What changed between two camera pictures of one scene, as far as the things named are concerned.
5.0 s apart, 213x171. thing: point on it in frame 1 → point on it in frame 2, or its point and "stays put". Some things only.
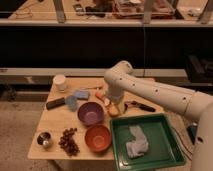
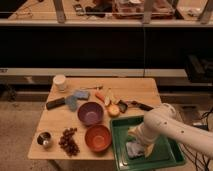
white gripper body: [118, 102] → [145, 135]
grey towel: [139, 145] stays put
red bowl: [97, 138] stays put
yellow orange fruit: [113, 110] stays put
